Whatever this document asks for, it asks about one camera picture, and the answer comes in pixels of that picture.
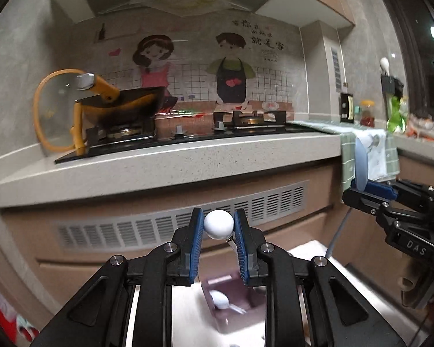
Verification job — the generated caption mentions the grey vent grille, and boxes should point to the grey vent grille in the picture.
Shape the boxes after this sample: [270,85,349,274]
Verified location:
[56,180,310,251]

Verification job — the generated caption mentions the glass lid with yellow rim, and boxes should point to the glass lid with yellow rim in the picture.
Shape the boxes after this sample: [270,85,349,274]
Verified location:
[34,68,95,155]

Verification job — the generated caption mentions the jar with yellow lid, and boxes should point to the jar with yellow lid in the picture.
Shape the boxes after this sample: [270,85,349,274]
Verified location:
[359,100,376,127]

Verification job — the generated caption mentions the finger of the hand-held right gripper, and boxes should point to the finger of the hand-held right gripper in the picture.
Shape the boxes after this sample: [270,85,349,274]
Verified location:
[365,179,434,202]
[342,187,392,222]

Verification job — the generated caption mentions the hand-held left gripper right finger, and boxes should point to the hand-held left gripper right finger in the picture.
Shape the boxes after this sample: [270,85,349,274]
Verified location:
[234,208,407,347]

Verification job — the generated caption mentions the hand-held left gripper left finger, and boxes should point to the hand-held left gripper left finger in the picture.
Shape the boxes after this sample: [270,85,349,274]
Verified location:
[31,208,205,347]

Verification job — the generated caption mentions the red printed cloth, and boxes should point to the red printed cloth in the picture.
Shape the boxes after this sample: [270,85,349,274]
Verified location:
[0,292,41,345]

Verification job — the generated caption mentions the orange and white packets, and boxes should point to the orange and white packets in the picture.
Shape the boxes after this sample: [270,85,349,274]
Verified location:
[404,113,434,142]

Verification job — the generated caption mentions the green checked towel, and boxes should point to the green checked towel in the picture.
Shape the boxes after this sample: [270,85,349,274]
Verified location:
[286,120,400,193]

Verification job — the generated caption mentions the cartoon wall sticker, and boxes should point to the cartoon wall sticker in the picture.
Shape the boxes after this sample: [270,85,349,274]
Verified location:
[94,16,298,116]

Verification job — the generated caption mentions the purple plastic utensil holder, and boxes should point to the purple plastic utensil holder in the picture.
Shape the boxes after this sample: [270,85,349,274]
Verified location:
[201,274,267,333]

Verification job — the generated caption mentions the wooden kitchen base cabinet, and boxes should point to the wooden kitchen base cabinet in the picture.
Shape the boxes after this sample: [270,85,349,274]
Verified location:
[0,152,420,320]

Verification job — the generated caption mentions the white ceramic spoon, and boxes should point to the white ceramic spoon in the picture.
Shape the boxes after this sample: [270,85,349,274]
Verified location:
[210,290,247,315]
[203,210,239,257]

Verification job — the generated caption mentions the green plastic bag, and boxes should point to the green plastic bag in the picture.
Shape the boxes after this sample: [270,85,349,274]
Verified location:
[386,96,410,135]

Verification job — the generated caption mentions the black wall utensil rack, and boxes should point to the black wall utensil rack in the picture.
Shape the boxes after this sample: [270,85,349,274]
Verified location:
[379,57,406,99]

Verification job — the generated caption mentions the wall vent panel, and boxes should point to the wall vent panel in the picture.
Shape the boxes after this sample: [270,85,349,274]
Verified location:
[330,46,343,93]

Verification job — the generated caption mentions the black glass gas stove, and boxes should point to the black glass gas stove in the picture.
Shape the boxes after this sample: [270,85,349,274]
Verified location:
[54,110,324,164]

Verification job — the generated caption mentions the black wok with yellow handle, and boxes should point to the black wok with yellow handle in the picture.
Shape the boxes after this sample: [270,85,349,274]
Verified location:
[72,73,168,131]

